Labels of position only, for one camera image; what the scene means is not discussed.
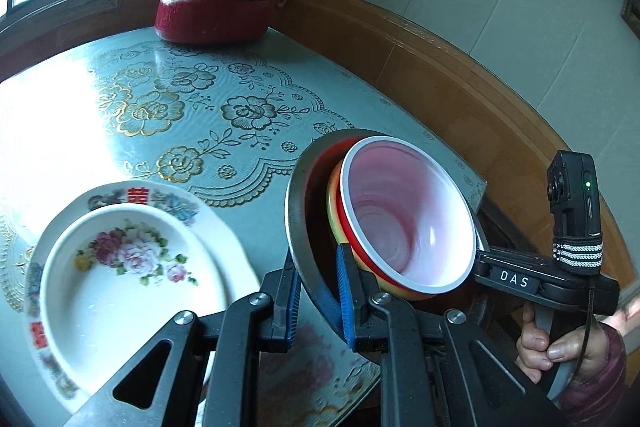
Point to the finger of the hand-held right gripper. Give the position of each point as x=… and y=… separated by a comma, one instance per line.
x=510, y=277

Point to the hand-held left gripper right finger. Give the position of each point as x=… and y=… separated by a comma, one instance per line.
x=346, y=302

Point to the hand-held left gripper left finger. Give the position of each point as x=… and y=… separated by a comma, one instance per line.
x=294, y=317

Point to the stainless steel bowl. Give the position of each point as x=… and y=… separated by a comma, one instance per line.
x=312, y=217

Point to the yellow plastic bowl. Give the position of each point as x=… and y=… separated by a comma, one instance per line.
x=334, y=207

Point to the red plastic bowl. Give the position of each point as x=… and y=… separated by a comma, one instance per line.
x=400, y=217

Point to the rose print white plate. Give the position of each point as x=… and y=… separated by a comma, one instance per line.
x=125, y=307

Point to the red character print white plate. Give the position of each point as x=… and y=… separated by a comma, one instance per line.
x=135, y=194

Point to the person's right forearm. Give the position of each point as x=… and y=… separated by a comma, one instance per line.
x=605, y=392

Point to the person's right hand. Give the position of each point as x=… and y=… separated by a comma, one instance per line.
x=565, y=349

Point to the red cooking pot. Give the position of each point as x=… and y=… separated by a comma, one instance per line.
x=215, y=22

